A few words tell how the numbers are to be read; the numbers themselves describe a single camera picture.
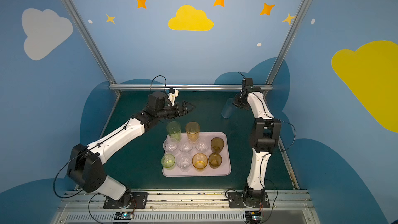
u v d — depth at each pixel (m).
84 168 0.43
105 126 1.07
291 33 0.87
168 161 0.85
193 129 0.86
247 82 0.80
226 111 1.05
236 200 0.74
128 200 0.67
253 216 0.71
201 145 0.92
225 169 0.84
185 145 0.88
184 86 1.57
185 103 0.70
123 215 0.70
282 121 0.55
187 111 0.70
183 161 0.86
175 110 0.70
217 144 0.87
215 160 0.86
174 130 0.91
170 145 0.87
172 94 0.73
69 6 0.75
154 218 0.70
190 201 0.76
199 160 0.85
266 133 0.56
